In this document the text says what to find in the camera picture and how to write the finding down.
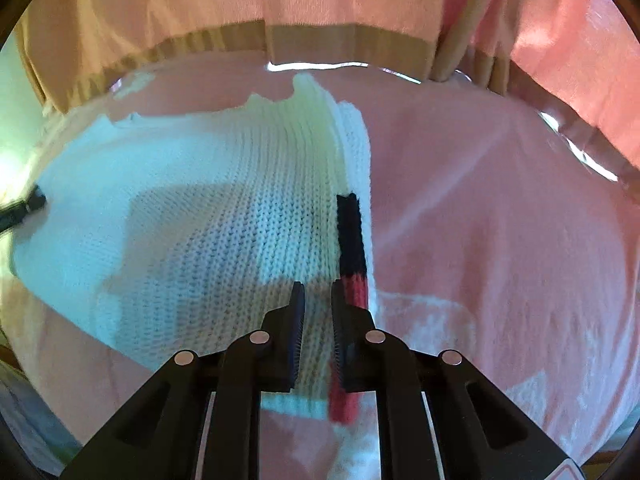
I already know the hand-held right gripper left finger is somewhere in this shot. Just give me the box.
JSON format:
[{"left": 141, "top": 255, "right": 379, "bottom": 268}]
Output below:
[{"left": 60, "top": 281, "right": 306, "bottom": 480}]

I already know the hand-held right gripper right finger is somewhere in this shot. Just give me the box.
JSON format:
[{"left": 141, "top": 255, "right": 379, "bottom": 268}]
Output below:
[{"left": 331, "top": 280, "right": 589, "bottom": 480}]

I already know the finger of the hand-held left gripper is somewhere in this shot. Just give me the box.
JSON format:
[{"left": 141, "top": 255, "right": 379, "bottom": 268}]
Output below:
[{"left": 0, "top": 185, "right": 48, "bottom": 234}]

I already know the white red black knit sweater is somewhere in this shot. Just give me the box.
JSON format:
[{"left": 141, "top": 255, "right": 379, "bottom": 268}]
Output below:
[{"left": 11, "top": 72, "right": 376, "bottom": 424}]

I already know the pink patterned bed sheet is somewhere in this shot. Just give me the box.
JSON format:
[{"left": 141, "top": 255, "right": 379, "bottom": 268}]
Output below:
[{"left": 0, "top": 55, "right": 640, "bottom": 480}]

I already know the tan curtain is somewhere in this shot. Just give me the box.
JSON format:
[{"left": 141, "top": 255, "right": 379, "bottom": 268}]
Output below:
[{"left": 15, "top": 0, "right": 273, "bottom": 117}]

